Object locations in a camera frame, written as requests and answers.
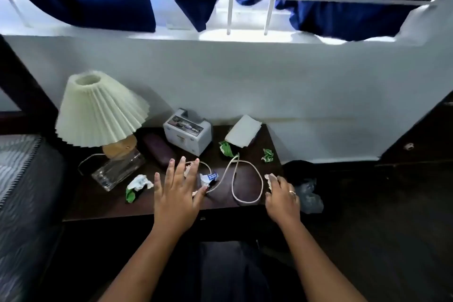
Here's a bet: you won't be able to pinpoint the person's left hand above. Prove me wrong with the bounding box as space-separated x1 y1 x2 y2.
152 156 210 234

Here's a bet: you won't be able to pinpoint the person's right hand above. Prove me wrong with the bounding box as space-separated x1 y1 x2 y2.
264 173 302 228

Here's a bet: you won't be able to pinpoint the blue white wrapper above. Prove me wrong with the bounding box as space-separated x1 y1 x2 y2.
199 171 220 189

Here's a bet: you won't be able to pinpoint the white green wrapper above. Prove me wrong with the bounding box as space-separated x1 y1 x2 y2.
126 174 155 204

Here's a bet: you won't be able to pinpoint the white charging cable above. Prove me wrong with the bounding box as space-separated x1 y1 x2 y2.
184 152 265 204

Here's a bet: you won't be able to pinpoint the dark maroon glasses case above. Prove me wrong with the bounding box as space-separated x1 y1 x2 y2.
143 132 176 168

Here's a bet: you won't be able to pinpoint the white grey tissue box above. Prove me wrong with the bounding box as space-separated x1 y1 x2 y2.
162 108 213 157

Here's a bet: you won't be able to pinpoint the clear drinking glass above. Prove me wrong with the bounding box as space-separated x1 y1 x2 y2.
91 149 146 192

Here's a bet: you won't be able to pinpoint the white tissue stack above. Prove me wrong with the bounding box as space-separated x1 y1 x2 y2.
224 114 263 147

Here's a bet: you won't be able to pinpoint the person's left forearm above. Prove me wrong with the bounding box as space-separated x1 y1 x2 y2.
99 224 201 302

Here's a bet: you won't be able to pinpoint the person's right forearm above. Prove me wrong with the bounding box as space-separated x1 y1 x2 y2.
272 218 369 302

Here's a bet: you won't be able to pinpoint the black trash bin plastic liner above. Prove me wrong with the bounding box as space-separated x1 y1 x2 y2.
283 160 325 216

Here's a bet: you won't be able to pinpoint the dark wooden bedside table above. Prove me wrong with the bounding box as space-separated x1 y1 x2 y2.
62 123 285 223

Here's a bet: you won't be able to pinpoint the person's dark trousers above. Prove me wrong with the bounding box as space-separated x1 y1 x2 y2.
152 238 309 302

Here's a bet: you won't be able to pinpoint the cream pleated table lamp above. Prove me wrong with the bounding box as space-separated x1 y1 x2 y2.
55 71 151 159

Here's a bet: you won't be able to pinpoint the striped mattress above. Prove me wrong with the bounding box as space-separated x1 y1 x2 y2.
0 134 66 302

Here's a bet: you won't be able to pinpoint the dark wooden door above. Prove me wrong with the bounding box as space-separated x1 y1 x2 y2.
375 91 453 168

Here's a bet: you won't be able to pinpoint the thin white lamp cord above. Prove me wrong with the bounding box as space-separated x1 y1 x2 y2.
77 152 105 177

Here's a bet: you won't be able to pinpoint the dark wooden bed frame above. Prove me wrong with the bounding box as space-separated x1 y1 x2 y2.
0 34 61 136

